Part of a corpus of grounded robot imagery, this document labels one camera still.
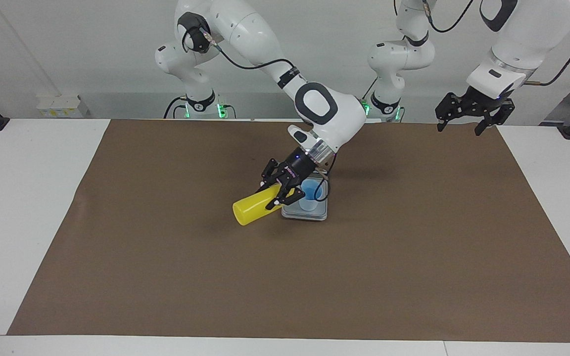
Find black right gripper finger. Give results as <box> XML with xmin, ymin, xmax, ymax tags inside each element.
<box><xmin>257</xmin><ymin>158</ymin><xmax>286</xmax><ymax>192</ymax></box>
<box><xmin>265</xmin><ymin>185</ymin><xmax>306</xmax><ymax>211</ymax></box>

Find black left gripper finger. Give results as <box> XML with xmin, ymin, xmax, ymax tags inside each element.
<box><xmin>435</xmin><ymin>92</ymin><xmax>470</xmax><ymax>133</ymax></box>
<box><xmin>474</xmin><ymin>99</ymin><xmax>516</xmax><ymax>136</ymax></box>

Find light blue plastic cup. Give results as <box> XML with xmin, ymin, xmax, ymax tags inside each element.
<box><xmin>299</xmin><ymin>179</ymin><xmax>324</xmax><ymax>212</ymax></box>

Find yellow squeeze bottle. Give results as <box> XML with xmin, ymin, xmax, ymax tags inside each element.
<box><xmin>232</xmin><ymin>187</ymin><xmax>295</xmax><ymax>226</ymax></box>

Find silver digital kitchen scale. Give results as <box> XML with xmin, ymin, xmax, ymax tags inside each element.
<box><xmin>281</xmin><ymin>168</ymin><xmax>329</xmax><ymax>221</ymax></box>

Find brown paper table mat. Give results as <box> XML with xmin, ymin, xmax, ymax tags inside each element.
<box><xmin>7</xmin><ymin>119</ymin><xmax>570</xmax><ymax>343</ymax></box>

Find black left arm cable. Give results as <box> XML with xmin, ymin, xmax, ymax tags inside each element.
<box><xmin>426</xmin><ymin>0</ymin><xmax>570</xmax><ymax>87</ymax></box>

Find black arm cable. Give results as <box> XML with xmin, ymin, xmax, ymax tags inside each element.
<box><xmin>426</xmin><ymin>0</ymin><xmax>570</xmax><ymax>87</ymax></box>
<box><xmin>181</xmin><ymin>27</ymin><xmax>336</xmax><ymax>201</ymax></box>

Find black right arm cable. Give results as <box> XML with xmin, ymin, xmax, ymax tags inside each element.
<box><xmin>181</xmin><ymin>27</ymin><xmax>336</xmax><ymax>201</ymax></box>

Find white wall socket box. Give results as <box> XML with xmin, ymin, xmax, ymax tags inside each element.
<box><xmin>37</xmin><ymin>93</ymin><xmax>84</xmax><ymax>118</ymax></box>

